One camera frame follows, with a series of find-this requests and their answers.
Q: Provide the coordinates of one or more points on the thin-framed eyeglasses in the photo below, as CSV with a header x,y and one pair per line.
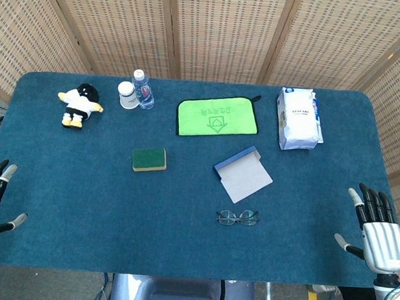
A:
x,y
237,220

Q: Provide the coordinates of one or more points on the blue white glasses case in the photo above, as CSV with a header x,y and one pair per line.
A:
x,y
245,180

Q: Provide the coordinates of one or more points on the blue felt table cover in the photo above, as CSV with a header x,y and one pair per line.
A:
x,y
81,200

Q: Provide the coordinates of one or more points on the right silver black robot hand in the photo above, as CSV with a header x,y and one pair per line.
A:
x,y
384,243

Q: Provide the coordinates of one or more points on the black white penguin plush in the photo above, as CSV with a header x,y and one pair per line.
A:
x,y
80,102

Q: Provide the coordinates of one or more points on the white tissue pack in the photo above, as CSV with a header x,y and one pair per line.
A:
x,y
298,122

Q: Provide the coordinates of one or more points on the clear plastic water bottle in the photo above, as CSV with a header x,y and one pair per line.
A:
x,y
144,92

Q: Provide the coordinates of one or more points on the white paper cup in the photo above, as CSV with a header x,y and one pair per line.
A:
x,y
126,96

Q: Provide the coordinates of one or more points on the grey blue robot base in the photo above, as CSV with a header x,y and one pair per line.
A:
x,y
177,295

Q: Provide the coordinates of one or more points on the green microfiber cloth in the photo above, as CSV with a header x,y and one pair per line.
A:
x,y
215,120

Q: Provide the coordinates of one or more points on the green yellow sponge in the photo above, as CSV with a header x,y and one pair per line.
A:
x,y
149,158

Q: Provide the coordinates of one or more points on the woven bamboo folding screen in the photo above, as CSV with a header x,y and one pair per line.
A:
x,y
227,29

